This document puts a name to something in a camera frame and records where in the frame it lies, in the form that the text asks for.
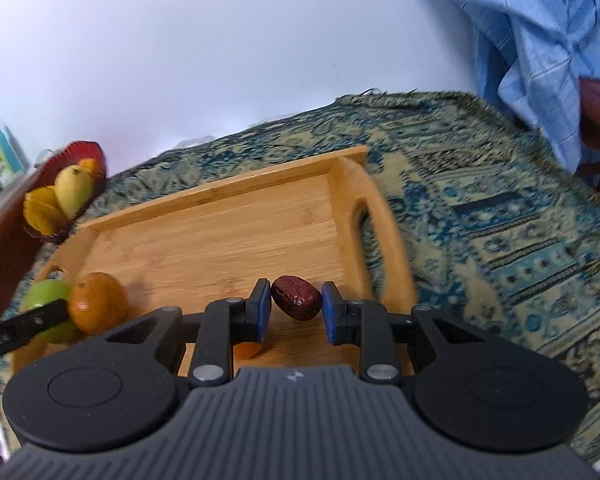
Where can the yellow mango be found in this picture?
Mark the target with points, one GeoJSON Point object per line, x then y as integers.
{"type": "Point", "coordinates": [74, 190]}

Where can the blue spray bottle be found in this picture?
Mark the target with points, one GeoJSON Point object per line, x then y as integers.
{"type": "Point", "coordinates": [9, 150]}

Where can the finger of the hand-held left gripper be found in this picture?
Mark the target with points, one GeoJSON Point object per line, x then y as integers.
{"type": "Point", "coordinates": [25, 327]}

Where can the wooden serving tray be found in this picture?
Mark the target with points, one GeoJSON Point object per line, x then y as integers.
{"type": "Point", "coordinates": [205, 245]}

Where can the wooden bedside cabinet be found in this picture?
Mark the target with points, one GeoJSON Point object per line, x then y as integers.
{"type": "Point", "coordinates": [2, 255]}

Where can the brownish orange round fruit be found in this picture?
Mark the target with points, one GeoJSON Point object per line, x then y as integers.
{"type": "Point", "coordinates": [100, 302]}

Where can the red dried date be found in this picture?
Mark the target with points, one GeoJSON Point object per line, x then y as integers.
{"type": "Point", "coordinates": [296, 298]}

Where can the blue checked shirt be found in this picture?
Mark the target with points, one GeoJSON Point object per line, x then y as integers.
{"type": "Point", "coordinates": [530, 35]}

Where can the yellow starfruit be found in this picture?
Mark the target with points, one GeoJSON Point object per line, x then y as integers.
{"type": "Point", "coordinates": [42, 210]}

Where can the red glass bowl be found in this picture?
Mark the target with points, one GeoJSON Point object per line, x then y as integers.
{"type": "Point", "coordinates": [87, 150]}

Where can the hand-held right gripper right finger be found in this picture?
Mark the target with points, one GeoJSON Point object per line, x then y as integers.
{"type": "Point", "coordinates": [331, 316]}

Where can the blue patterned blanket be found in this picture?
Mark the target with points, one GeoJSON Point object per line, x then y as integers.
{"type": "Point", "coordinates": [480, 220]}

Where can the green apple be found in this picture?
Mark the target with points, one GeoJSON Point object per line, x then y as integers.
{"type": "Point", "coordinates": [44, 294]}

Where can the white dish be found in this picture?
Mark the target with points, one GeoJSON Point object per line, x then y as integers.
{"type": "Point", "coordinates": [42, 156]}

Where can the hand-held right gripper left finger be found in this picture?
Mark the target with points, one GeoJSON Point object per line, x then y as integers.
{"type": "Point", "coordinates": [261, 310]}

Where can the small orange tangerine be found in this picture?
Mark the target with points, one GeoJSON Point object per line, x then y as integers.
{"type": "Point", "coordinates": [249, 351]}

